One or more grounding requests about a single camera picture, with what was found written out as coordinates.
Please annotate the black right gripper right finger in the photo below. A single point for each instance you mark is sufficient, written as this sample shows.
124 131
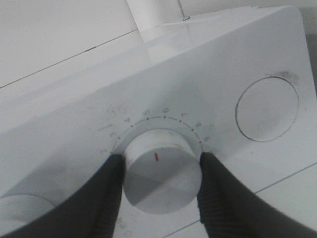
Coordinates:
228 209

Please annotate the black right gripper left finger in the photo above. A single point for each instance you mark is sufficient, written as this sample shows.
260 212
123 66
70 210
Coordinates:
91 212

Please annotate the white round knob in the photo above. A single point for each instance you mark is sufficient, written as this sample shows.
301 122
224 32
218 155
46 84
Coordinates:
19 210
162 172

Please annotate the white round door button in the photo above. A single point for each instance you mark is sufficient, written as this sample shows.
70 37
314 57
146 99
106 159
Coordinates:
267 109

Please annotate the white microwave oven body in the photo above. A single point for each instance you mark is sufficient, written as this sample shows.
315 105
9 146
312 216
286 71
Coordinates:
59 125

